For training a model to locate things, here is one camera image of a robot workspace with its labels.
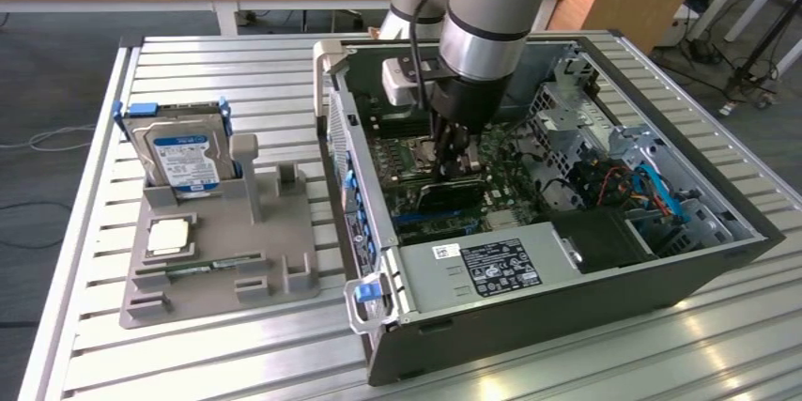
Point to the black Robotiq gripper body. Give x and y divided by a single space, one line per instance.
466 100

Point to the Nvidia graphics card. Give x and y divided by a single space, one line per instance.
452 195

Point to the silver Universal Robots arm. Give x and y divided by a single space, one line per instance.
489 11

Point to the CPU with paste residue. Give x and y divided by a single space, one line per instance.
426 152

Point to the metal CPU socket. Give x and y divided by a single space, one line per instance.
414 168

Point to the green RAM stick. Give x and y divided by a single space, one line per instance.
409 186
201 267

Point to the green Dell motherboard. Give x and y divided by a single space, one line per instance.
508 194

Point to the silver chipset heatsink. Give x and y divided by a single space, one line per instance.
505 219

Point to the blue expansion slot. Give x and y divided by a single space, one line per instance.
408 218

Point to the perforated metal drive cage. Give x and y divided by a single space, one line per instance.
564 128

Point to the grey power supply unit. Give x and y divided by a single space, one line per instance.
438 279

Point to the black plastic fan housing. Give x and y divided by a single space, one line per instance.
603 241

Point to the blue case panel latch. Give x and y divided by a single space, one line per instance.
366 292

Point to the small white floor box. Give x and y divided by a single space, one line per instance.
684 25

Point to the black open PC case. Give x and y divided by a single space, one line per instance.
564 326

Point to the grey parts rack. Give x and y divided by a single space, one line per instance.
233 241

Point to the metal disk bay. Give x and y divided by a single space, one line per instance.
708 227

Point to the hard disk in blue caddy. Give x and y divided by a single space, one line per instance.
182 157

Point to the clean silver CPU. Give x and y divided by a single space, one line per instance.
170 236

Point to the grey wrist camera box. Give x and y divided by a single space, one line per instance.
398 86

